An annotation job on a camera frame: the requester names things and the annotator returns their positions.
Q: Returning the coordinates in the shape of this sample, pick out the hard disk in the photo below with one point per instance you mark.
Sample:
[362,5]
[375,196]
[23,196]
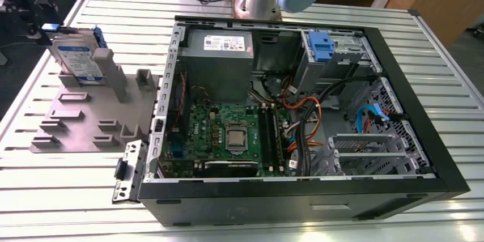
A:
[78,57]

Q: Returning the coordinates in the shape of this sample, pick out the grey plastic parts rack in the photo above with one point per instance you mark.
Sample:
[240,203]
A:
[95,117]

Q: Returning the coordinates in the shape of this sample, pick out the silver power supply unit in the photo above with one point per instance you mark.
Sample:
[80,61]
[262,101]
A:
[215,74]

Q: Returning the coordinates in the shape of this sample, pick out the black case fan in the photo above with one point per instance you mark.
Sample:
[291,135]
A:
[175,117]

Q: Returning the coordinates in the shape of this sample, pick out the blue video connector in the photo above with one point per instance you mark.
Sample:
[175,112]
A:
[120,168]

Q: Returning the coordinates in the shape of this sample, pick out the green motherboard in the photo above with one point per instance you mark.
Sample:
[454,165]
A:
[204,142]

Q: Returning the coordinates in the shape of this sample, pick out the silver CPU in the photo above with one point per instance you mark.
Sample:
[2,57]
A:
[236,138]

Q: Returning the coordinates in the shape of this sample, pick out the CPU socket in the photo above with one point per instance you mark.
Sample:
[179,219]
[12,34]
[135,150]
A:
[238,152]

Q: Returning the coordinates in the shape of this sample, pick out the blue drive latch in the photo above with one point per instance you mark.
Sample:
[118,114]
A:
[320,45]

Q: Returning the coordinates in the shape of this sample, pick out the black graphics card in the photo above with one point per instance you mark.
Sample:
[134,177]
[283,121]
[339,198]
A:
[231,166]

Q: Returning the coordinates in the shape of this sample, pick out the RAM stick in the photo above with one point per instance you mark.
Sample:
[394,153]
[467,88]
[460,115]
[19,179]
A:
[278,140]
[267,140]

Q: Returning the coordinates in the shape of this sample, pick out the grey metal drive cage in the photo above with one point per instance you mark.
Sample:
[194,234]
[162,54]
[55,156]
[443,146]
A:
[322,74]

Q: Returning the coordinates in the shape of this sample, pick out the black open PC case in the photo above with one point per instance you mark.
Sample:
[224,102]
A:
[264,205]

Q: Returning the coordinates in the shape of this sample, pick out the brown wooden cabinet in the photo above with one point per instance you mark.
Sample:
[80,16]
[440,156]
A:
[446,4]

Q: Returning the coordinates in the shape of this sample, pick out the grey metal rear bracket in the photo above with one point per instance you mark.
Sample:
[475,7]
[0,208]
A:
[132,154]

